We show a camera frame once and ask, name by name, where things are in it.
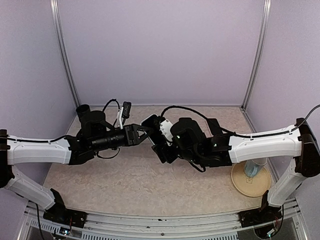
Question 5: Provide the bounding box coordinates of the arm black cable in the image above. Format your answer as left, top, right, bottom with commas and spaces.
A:
158, 104, 320, 138
0, 98, 121, 240

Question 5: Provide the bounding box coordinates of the black cylindrical cup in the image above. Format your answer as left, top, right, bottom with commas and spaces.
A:
75, 104, 91, 121

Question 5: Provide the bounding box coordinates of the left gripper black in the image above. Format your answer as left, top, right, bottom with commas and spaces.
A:
90, 123, 154, 152

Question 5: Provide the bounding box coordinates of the light blue phone case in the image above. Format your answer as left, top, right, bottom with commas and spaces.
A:
140, 114, 168, 147

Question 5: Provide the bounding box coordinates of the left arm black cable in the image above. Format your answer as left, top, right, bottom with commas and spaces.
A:
0, 98, 121, 240

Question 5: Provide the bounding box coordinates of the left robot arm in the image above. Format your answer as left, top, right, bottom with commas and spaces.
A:
0, 104, 154, 223

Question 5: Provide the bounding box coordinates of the aluminium frame post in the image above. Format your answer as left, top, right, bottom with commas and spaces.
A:
241, 0, 272, 112
50, 0, 81, 108

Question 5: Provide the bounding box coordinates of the light blue mug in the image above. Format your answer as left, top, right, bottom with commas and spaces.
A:
244, 158, 267, 178

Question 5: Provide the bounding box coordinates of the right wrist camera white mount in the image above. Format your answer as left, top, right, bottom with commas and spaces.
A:
159, 119, 173, 146

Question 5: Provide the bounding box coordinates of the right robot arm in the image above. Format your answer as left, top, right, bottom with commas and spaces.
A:
149, 116, 320, 227

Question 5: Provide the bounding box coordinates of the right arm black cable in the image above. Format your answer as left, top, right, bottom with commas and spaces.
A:
158, 104, 320, 138

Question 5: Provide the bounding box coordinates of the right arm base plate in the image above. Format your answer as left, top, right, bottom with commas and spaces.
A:
238, 208, 282, 228

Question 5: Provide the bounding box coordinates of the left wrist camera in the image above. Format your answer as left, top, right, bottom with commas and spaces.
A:
115, 101, 132, 129

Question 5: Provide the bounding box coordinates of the left aluminium frame post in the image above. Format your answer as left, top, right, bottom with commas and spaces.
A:
50, 0, 81, 108

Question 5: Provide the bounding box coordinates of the front aluminium rail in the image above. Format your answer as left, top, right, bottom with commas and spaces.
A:
14, 197, 308, 240

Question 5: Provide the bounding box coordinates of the right aluminium frame post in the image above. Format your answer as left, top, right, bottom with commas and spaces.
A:
241, 0, 272, 112

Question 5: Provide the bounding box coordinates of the beige plate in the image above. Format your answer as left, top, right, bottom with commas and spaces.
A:
231, 162, 272, 198

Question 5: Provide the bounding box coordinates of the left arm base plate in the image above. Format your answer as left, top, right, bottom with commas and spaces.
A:
43, 208, 88, 229

